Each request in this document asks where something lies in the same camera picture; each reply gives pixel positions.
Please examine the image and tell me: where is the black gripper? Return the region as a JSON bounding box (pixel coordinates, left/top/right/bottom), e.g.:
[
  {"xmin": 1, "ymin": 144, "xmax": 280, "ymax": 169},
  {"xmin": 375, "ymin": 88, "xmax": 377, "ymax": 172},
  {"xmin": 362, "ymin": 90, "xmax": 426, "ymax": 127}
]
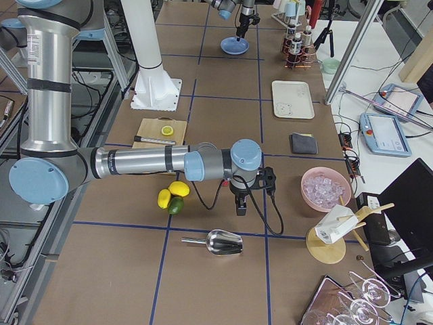
[
  {"xmin": 236, "ymin": 5, "xmax": 260, "ymax": 41},
  {"xmin": 229, "ymin": 167, "xmax": 277, "ymax": 216}
]

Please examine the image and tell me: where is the blue plate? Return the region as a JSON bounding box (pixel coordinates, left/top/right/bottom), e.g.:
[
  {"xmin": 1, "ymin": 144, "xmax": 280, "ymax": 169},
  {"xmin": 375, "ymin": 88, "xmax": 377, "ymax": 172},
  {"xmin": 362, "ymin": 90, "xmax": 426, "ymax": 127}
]
[{"xmin": 220, "ymin": 37, "xmax": 250, "ymax": 56}]

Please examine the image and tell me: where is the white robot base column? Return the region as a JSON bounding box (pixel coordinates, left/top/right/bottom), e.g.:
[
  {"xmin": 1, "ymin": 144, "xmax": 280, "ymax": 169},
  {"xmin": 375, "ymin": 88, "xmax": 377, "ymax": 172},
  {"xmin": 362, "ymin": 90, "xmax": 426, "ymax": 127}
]
[{"xmin": 121, "ymin": 0, "xmax": 182, "ymax": 111}]

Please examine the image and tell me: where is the metal scoop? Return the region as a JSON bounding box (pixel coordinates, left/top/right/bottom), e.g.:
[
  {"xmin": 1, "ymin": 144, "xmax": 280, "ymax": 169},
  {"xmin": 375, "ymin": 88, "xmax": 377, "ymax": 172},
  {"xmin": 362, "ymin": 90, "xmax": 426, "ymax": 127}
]
[{"xmin": 181, "ymin": 230, "xmax": 243, "ymax": 256}]

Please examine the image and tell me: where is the dark drink bottle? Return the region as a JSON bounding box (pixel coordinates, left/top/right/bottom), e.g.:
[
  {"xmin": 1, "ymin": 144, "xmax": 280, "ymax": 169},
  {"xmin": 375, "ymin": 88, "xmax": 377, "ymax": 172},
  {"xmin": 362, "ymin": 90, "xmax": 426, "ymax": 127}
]
[
  {"xmin": 290, "ymin": 32, "xmax": 302, "ymax": 64},
  {"xmin": 282, "ymin": 23, "xmax": 296, "ymax": 55},
  {"xmin": 302, "ymin": 25, "xmax": 312, "ymax": 54}
]

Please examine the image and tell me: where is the white cup rack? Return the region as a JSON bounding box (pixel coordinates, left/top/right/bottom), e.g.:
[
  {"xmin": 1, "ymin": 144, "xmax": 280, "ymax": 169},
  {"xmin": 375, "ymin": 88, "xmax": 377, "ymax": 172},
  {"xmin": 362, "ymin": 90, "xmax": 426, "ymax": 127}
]
[{"xmin": 271, "ymin": 0, "xmax": 311, "ymax": 28}]

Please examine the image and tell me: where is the large yellow lemon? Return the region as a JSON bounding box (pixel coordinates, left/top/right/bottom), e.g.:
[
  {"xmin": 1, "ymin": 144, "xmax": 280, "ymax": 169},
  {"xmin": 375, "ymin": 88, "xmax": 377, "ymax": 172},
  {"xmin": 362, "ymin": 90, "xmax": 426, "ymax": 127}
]
[{"xmin": 168, "ymin": 181, "xmax": 190, "ymax": 197}]

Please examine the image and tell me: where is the green lime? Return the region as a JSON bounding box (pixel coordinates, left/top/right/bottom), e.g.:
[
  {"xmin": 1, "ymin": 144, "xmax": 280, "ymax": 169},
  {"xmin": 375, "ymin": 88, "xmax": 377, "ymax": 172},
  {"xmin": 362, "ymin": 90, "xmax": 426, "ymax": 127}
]
[{"xmin": 167, "ymin": 196, "xmax": 184, "ymax": 215}]

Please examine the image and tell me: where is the small yellow lemon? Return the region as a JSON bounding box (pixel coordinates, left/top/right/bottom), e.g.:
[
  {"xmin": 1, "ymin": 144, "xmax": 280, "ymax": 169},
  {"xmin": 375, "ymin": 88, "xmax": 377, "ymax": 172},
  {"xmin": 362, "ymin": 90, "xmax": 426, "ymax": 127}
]
[{"xmin": 157, "ymin": 189, "xmax": 172, "ymax": 209}]

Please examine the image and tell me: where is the cream bear tray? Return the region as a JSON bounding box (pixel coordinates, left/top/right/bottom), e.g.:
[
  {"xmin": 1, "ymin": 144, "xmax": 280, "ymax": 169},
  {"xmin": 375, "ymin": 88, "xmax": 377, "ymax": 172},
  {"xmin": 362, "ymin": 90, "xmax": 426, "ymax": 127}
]
[{"xmin": 271, "ymin": 81, "xmax": 315, "ymax": 120}]

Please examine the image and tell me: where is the pink bowl of ice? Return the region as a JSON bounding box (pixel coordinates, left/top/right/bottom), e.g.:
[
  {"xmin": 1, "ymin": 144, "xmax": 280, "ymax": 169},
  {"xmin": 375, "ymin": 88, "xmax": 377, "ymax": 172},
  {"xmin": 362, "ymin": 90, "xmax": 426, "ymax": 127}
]
[{"xmin": 300, "ymin": 167, "xmax": 352, "ymax": 212}]

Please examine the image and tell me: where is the grey folded cloth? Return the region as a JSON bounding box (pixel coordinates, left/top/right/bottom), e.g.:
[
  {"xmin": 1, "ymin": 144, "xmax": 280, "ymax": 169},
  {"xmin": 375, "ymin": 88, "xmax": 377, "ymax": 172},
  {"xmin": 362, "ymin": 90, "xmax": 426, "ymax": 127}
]
[{"xmin": 290, "ymin": 133, "xmax": 318, "ymax": 154}]

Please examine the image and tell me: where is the black tripod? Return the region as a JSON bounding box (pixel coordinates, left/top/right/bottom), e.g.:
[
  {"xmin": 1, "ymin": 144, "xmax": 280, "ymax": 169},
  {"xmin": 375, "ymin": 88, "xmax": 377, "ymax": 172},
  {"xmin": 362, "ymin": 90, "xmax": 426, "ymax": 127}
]
[{"xmin": 313, "ymin": 0, "xmax": 336, "ymax": 58}]

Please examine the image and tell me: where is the green bowl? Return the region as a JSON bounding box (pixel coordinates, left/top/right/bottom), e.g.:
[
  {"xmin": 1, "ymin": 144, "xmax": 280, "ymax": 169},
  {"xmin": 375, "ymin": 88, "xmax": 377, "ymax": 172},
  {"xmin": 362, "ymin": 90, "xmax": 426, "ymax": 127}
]
[{"xmin": 321, "ymin": 58, "xmax": 340, "ymax": 74}]

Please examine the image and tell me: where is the lemon half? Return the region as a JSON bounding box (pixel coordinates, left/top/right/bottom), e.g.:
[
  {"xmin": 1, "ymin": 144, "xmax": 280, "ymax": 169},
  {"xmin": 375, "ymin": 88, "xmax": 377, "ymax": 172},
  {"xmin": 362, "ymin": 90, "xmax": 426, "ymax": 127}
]
[{"xmin": 161, "ymin": 125, "xmax": 174, "ymax": 137}]

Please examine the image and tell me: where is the wooden cutting board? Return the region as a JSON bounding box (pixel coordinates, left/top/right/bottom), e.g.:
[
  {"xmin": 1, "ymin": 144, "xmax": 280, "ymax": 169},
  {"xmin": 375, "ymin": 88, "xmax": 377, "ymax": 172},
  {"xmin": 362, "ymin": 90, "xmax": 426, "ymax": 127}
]
[{"xmin": 132, "ymin": 118, "xmax": 188, "ymax": 176}]

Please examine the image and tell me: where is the blue teach pendant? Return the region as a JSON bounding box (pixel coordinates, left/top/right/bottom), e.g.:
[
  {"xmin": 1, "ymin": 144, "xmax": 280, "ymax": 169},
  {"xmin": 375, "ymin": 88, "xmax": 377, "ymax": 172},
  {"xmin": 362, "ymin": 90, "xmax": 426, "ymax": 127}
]
[
  {"xmin": 359, "ymin": 113, "xmax": 412, "ymax": 157},
  {"xmin": 373, "ymin": 83, "xmax": 424, "ymax": 118}
]

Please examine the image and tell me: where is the black monitor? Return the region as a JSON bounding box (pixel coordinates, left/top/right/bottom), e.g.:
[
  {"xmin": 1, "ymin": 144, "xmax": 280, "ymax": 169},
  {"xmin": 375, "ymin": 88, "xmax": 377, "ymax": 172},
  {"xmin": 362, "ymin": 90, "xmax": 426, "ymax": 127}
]
[{"xmin": 370, "ymin": 158, "xmax": 432, "ymax": 280}]

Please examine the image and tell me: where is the copper wire bottle rack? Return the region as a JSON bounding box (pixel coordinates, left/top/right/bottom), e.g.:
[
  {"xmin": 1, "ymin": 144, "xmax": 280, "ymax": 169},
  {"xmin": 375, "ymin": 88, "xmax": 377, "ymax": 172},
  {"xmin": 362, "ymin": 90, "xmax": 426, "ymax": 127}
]
[{"xmin": 281, "ymin": 22, "xmax": 316, "ymax": 68}]

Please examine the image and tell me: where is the aluminium frame post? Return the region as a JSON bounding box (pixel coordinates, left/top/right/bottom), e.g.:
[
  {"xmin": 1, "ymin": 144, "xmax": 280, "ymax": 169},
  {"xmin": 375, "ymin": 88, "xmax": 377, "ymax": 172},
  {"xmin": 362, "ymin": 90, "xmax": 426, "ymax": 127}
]
[{"xmin": 324, "ymin": 0, "xmax": 384, "ymax": 105}]

